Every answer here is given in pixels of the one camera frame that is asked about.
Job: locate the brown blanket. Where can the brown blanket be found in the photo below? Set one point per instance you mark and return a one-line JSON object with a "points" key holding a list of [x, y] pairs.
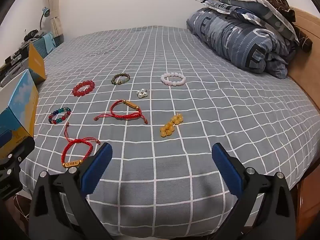
{"points": [[282, 3]]}

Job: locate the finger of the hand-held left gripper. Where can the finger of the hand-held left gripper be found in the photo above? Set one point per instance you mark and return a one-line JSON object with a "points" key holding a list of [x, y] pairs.
{"points": [[22, 147]]}

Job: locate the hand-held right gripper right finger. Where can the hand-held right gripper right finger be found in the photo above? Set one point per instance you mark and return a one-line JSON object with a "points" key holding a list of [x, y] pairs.
{"points": [[225, 166]]}

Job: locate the beige curtain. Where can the beige curtain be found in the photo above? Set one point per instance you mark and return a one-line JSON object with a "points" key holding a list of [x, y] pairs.
{"points": [[55, 5]]}

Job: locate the white pearl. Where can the white pearl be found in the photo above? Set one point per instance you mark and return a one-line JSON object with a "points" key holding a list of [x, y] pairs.
{"points": [[143, 93]]}

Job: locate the blue and yellow cardboard box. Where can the blue and yellow cardboard box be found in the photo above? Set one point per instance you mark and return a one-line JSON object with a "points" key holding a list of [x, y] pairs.
{"points": [[17, 110]]}

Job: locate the grey checked bedsheet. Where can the grey checked bedsheet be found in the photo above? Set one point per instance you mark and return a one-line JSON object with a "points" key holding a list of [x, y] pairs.
{"points": [[200, 130]]}

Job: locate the teal box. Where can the teal box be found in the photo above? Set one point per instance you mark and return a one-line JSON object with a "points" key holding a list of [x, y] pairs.
{"points": [[46, 43]]}

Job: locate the grey stereo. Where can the grey stereo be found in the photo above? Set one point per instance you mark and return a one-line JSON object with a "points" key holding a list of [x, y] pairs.
{"points": [[13, 72]]}

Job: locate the wooden bed frame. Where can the wooden bed frame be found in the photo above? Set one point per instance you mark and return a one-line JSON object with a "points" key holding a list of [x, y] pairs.
{"points": [[306, 67]]}

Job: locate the desk lamp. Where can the desk lamp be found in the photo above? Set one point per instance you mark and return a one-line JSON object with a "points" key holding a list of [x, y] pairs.
{"points": [[45, 12]]}

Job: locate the blue patterned pillow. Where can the blue patterned pillow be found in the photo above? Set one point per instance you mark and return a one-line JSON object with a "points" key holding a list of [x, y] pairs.
{"points": [[262, 7]]}

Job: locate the folded blue-grey quilt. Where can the folded blue-grey quilt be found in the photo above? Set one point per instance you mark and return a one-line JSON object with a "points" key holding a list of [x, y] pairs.
{"points": [[237, 40]]}

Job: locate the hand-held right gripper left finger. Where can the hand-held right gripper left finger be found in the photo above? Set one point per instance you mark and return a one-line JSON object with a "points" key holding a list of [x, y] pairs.
{"points": [[98, 166]]}

